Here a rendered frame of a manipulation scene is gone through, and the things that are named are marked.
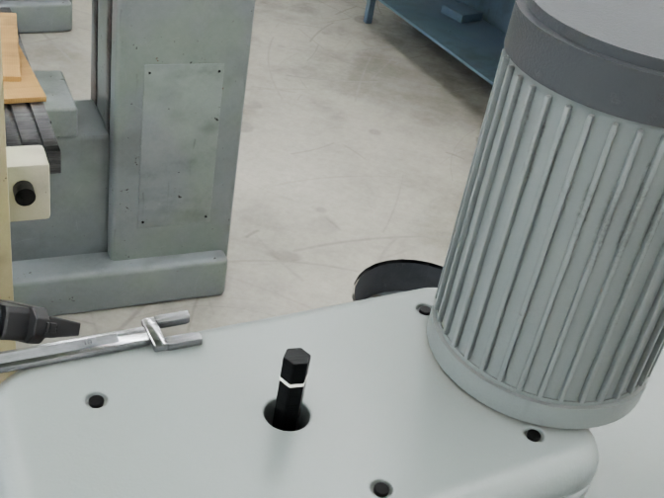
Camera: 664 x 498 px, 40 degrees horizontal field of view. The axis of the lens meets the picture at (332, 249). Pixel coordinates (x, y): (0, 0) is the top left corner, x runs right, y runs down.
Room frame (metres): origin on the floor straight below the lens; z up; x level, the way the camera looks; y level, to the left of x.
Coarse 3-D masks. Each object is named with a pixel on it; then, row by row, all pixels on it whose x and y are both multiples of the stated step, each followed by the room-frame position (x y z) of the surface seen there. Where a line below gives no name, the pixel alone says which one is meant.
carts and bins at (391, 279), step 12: (384, 264) 2.67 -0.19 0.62; (396, 264) 2.69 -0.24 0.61; (408, 264) 2.70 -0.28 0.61; (420, 264) 2.71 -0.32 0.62; (432, 264) 2.71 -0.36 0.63; (360, 276) 2.57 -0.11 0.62; (372, 276) 2.62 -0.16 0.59; (384, 276) 2.67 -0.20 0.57; (396, 276) 2.69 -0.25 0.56; (408, 276) 2.70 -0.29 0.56; (420, 276) 2.70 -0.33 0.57; (432, 276) 2.70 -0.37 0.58; (360, 288) 2.56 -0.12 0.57; (372, 288) 2.63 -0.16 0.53; (384, 288) 2.67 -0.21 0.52; (396, 288) 2.69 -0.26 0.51; (408, 288) 2.70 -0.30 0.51; (420, 288) 2.70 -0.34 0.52
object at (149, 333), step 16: (144, 320) 0.60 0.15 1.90; (160, 320) 0.60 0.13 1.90; (176, 320) 0.61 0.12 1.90; (96, 336) 0.57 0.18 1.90; (112, 336) 0.57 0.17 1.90; (128, 336) 0.57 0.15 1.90; (144, 336) 0.58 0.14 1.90; (160, 336) 0.58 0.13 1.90; (176, 336) 0.58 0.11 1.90; (192, 336) 0.59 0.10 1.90; (0, 352) 0.53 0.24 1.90; (16, 352) 0.53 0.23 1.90; (32, 352) 0.53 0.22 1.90; (48, 352) 0.54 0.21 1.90; (64, 352) 0.54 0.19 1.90; (80, 352) 0.54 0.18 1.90; (96, 352) 0.55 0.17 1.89; (112, 352) 0.56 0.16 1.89; (0, 368) 0.51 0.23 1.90; (16, 368) 0.52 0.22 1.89
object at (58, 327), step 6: (54, 318) 1.04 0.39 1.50; (60, 318) 1.05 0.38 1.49; (54, 324) 1.03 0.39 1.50; (60, 324) 1.04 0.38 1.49; (66, 324) 1.05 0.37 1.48; (72, 324) 1.06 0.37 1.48; (78, 324) 1.07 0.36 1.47; (48, 330) 1.02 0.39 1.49; (54, 330) 1.02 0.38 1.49; (60, 330) 1.04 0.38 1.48; (66, 330) 1.05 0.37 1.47; (72, 330) 1.05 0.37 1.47; (78, 330) 1.06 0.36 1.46; (48, 336) 1.02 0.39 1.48; (54, 336) 1.03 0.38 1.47; (60, 336) 1.03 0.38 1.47; (66, 336) 1.04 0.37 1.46
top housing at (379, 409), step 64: (256, 320) 0.64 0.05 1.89; (320, 320) 0.65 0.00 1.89; (384, 320) 0.67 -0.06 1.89; (0, 384) 0.51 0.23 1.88; (64, 384) 0.51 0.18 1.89; (128, 384) 0.53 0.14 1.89; (192, 384) 0.54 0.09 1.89; (256, 384) 0.55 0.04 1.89; (320, 384) 0.57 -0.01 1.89; (384, 384) 0.58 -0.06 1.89; (448, 384) 0.60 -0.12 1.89; (0, 448) 0.44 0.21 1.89; (64, 448) 0.45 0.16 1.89; (128, 448) 0.46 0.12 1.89; (192, 448) 0.47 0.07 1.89; (256, 448) 0.48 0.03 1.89; (320, 448) 0.50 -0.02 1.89; (384, 448) 0.51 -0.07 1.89; (448, 448) 0.52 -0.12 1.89; (512, 448) 0.53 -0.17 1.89; (576, 448) 0.55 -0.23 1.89
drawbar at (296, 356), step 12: (300, 348) 0.54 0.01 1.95; (288, 360) 0.52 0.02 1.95; (300, 360) 0.52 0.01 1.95; (288, 372) 0.52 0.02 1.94; (300, 372) 0.52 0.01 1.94; (288, 396) 0.52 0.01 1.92; (300, 396) 0.52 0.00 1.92; (276, 408) 0.52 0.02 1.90; (288, 408) 0.52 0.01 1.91; (300, 408) 0.53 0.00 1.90; (276, 420) 0.52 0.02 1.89; (288, 420) 0.52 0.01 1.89
